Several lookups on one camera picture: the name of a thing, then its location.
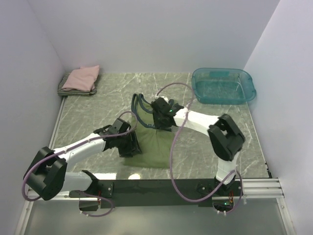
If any striped folded tank top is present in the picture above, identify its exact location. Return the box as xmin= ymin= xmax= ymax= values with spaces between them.
xmin=57 ymin=73 xmax=97 ymax=96

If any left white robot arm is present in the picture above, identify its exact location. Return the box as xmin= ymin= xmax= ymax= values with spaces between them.
xmin=23 ymin=118 xmax=142 ymax=201

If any teal plastic bin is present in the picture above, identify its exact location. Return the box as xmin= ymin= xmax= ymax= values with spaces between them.
xmin=191 ymin=68 xmax=256 ymax=105

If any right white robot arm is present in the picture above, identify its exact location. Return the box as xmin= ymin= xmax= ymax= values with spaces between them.
xmin=151 ymin=97 xmax=246 ymax=195

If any pink folded tank top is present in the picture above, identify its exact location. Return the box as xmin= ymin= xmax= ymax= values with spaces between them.
xmin=62 ymin=65 xmax=100 ymax=92

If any green printed tank top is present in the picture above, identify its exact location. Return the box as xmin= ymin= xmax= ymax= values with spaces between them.
xmin=123 ymin=94 xmax=175 ymax=169

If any aluminium rail frame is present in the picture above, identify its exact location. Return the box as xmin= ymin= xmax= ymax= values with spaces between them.
xmin=14 ymin=97 xmax=286 ymax=233

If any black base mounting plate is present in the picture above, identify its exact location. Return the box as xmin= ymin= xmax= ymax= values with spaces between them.
xmin=68 ymin=171 xmax=245 ymax=212

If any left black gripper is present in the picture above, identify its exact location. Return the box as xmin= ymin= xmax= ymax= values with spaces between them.
xmin=116 ymin=130 xmax=142 ymax=157

